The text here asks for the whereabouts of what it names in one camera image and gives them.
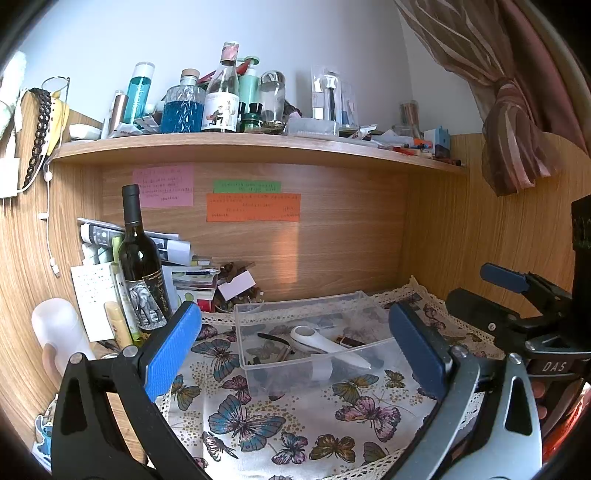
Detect blue cartoon sticker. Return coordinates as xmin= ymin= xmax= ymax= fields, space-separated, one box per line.
xmin=34 ymin=413 xmax=56 ymax=460

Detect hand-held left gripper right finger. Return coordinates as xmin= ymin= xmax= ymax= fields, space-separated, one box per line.
xmin=389 ymin=301 xmax=542 ymax=480

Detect blue pencil sharpener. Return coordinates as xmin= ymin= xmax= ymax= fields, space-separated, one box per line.
xmin=424 ymin=126 xmax=451 ymax=158

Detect glass with brown sticks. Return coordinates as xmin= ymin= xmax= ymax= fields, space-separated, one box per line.
xmin=399 ymin=100 xmax=422 ymax=139

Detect crumpled packets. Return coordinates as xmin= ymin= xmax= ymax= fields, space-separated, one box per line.
xmin=111 ymin=115 xmax=160 ymax=137

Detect blue glass bottle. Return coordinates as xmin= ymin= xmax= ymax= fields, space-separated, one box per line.
xmin=160 ymin=68 xmax=206 ymax=134

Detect butterfly print tablecloth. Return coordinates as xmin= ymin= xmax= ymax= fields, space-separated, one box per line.
xmin=157 ymin=274 xmax=504 ymax=480

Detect green pump bottle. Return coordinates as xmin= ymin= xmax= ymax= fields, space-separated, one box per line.
xmin=238 ymin=55 xmax=262 ymax=116

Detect clear glass jar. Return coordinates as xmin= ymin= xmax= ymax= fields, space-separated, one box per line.
xmin=259 ymin=70 xmax=286 ymax=125

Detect teal bottle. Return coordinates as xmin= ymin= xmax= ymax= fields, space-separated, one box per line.
xmin=124 ymin=61 xmax=155 ymax=125

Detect wire frame glasses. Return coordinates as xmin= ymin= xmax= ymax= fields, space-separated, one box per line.
xmin=42 ymin=76 xmax=71 ymax=97

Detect white charging cable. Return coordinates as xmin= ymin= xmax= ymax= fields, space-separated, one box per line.
xmin=39 ymin=159 xmax=61 ymax=278

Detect stack of papers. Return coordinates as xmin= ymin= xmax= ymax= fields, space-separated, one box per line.
xmin=78 ymin=217 xmax=222 ymax=310

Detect yellow tube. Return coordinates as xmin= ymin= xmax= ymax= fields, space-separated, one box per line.
xmin=104 ymin=301 xmax=134 ymax=349

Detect clear bottle white label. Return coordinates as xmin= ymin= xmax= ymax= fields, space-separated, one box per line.
xmin=202 ymin=41 xmax=241 ymax=134

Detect dark ink bottle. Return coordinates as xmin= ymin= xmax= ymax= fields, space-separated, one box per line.
xmin=240 ymin=102 xmax=264 ymax=132

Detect dark wine bottle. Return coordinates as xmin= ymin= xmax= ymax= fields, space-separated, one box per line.
xmin=117 ymin=185 xmax=174 ymax=333

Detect red white carton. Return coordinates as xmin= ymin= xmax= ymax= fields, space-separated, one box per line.
xmin=175 ymin=288 xmax=215 ymax=312

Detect orange sticky note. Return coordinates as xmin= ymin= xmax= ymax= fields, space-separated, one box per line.
xmin=206 ymin=193 xmax=302 ymax=222

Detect brown bead string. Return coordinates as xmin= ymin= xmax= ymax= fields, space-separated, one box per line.
xmin=23 ymin=89 xmax=52 ymax=190

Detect white handheld device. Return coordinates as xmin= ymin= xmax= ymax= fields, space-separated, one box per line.
xmin=288 ymin=325 xmax=372 ymax=370

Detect yellow cloth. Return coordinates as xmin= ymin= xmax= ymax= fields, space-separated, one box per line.
xmin=51 ymin=92 xmax=70 ymax=148

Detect small clear package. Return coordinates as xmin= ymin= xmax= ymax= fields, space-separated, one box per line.
xmin=342 ymin=85 xmax=360 ymax=127

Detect translucent white case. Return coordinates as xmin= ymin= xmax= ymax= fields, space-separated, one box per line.
xmin=286 ymin=115 xmax=340 ymax=137

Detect white handwritten note paper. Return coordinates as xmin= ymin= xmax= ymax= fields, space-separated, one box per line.
xmin=71 ymin=263 xmax=116 ymax=342

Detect white green tube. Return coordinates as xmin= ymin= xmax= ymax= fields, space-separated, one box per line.
xmin=111 ymin=235 xmax=141 ymax=342

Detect white power adapter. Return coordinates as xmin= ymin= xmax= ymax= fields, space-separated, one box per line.
xmin=0 ymin=157 xmax=21 ymax=199

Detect pile of pens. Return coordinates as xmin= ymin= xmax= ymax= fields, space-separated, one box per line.
xmin=339 ymin=124 xmax=462 ymax=166

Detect white plastic cup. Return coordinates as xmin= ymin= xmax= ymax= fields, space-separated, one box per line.
xmin=31 ymin=298 xmax=95 ymax=363

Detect pink sticky note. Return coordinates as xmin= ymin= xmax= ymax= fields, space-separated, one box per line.
xmin=133 ymin=164 xmax=195 ymax=208

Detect green sticky note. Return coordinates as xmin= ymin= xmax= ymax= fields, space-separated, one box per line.
xmin=213 ymin=180 xmax=282 ymax=195

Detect clear packaged razor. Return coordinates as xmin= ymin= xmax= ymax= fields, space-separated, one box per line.
xmin=310 ymin=67 xmax=345 ymax=123

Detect copper silver tube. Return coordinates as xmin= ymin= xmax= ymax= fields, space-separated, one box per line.
xmin=111 ymin=90 xmax=130 ymax=134

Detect brown striped curtain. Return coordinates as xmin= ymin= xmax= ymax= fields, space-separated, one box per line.
xmin=394 ymin=0 xmax=591 ymax=197

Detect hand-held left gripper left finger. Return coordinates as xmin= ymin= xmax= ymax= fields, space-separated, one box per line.
xmin=51 ymin=301 xmax=211 ymax=480

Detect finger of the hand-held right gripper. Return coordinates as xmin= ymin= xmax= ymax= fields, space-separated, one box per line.
xmin=480 ymin=263 xmax=575 ymax=319
xmin=445 ymin=288 xmax=532 ymax=356

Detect wooden shelf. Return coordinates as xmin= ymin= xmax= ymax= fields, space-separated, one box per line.
xmin=50 ymin=133 xmax=469 ymax=176

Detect clear plastic box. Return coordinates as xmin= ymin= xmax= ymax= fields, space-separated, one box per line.
xmin=233 ymin=291 xmax=407 ymax=398

